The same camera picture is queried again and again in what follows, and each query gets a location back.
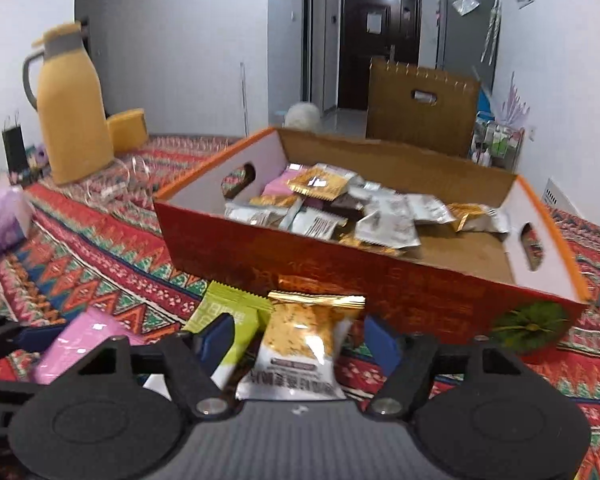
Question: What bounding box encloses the purple paper decoration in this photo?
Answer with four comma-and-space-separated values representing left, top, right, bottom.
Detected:
500, 72, 531, 126

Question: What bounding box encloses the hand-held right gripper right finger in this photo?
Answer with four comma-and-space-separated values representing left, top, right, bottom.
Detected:
362, 314, 524, 420

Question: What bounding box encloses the grey refrigerator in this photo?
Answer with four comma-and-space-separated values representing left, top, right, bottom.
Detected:
436, 0, 501, 97

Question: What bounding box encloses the green snack packet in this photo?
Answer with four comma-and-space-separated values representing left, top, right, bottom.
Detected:
182, 281, 276, 392

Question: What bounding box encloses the clear plastic wrap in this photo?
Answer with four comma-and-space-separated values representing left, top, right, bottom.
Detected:
84, 154, 154, 202

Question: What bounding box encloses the dark entrance door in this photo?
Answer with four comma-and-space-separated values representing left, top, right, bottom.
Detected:
337, 0, 423, 111

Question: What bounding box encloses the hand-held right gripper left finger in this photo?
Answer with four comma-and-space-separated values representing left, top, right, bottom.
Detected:
75, 312, 237, 421

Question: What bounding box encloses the pink snack packet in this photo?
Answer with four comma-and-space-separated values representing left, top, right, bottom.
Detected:
32, 307, 147, 387

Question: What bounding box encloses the purple tissue pack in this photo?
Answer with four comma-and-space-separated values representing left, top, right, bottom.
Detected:
0, 185, 36, 267

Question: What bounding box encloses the yellow thermos jug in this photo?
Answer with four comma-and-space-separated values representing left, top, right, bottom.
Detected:
22, 22, 115, 186

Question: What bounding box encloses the pile of snack packets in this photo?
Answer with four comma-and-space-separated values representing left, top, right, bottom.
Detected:
224, 162, 512, 259

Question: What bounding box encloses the white wall heater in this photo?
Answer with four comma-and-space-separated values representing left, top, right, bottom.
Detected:
544, 177, 586, 219

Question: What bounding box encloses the metal storage rack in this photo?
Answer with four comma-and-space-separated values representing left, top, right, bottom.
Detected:
472, 112, 526, 169

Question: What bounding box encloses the orange cardboard box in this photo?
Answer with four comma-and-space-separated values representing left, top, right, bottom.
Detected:
152, 126, 592, 357

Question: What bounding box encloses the black paper bag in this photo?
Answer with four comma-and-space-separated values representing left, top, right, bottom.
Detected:
1, 112, 29, 177

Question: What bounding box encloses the white fluffy cat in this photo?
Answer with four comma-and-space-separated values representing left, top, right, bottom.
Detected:
283, 102, 321, 134

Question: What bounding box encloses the gold snack packet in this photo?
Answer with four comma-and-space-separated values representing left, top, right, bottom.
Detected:
235, 290, 367, 402

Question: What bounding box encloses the white folded umbrella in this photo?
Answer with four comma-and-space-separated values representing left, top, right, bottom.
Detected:
481, 0, 502, 66

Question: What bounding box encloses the yellow cup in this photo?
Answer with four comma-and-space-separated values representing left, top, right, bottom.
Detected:
106, 108, 149, 154

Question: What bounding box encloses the patterned red tablecloth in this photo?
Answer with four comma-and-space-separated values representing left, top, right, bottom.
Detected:
0, 132, 600, 480

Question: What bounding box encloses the brown cardboard box lid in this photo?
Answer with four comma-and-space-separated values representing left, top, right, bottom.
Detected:
366, 57, 481, 159

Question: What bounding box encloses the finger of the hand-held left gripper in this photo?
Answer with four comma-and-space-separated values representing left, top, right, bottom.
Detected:
0, 378, 44, 411
0, 314, 82, 367

